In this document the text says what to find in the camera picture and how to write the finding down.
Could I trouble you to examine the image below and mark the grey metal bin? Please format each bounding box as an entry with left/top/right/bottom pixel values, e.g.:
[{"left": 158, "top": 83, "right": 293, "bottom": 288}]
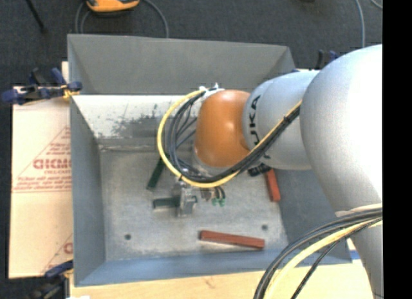
[{"left": 66, "top": 33, "right": 353, "bottom": 287}]

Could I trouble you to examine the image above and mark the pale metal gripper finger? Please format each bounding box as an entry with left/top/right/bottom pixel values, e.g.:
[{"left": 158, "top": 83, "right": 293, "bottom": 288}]
[
  {"left": 176, "top": 194, "right": 198, "bottom": 218},
  {"left": 171, "top": 180, "right": 186, "bottom": 199}
]

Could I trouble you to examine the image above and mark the red-brown flat block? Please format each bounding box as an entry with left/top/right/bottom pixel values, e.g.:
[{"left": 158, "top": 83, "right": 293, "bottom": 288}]
[
  {"left": 198, "top": 230, "right": 266, "bottom": 250},
  {"left": 263, "top": 168, "right": 282, "bottom": 203}
]

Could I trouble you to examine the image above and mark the dark green flat block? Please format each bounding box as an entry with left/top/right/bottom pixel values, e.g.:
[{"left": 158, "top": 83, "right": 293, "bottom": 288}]
[
  {"left": 145, "top": 158, "right": 167, "bottom": 191},
  {"left": 152, "top": 196, "right": 179, "bottom": 210}
]

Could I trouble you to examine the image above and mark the brown cardboard board, red print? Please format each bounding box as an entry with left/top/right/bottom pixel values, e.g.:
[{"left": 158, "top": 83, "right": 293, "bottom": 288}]
[{"left": 7, "top": 97, "right": 75, "bottom": 280}]

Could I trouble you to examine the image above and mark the black cylinder on white bracket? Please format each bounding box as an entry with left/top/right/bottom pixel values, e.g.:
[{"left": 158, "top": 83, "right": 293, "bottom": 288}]
[{"left": 247, "top": 163, "right": 272, "bottom": 177}]

